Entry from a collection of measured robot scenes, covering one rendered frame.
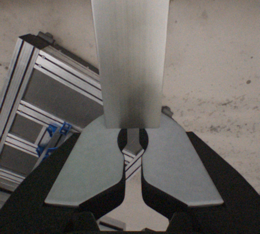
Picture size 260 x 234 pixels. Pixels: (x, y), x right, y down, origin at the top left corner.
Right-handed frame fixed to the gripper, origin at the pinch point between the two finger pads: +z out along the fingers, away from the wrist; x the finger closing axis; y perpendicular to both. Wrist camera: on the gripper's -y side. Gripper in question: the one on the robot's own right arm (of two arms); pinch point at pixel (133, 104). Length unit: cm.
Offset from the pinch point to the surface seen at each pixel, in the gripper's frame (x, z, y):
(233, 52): 53, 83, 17
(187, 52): 29, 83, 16
